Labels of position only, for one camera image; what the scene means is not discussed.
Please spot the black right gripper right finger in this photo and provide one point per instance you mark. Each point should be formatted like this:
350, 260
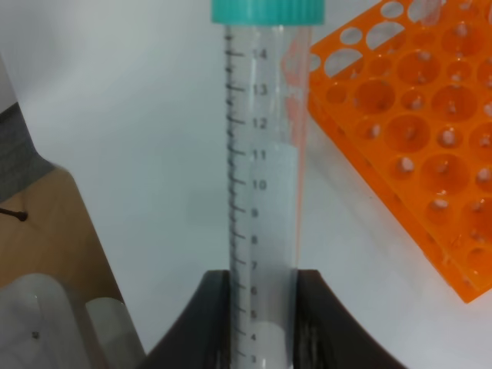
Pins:
326, 335

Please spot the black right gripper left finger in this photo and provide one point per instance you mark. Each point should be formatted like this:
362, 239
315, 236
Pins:
200, 336

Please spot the test tube with teal cap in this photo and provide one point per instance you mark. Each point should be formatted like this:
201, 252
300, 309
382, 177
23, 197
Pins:
267, 65

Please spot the orange test tube rack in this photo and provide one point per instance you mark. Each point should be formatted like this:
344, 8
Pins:
409, 106

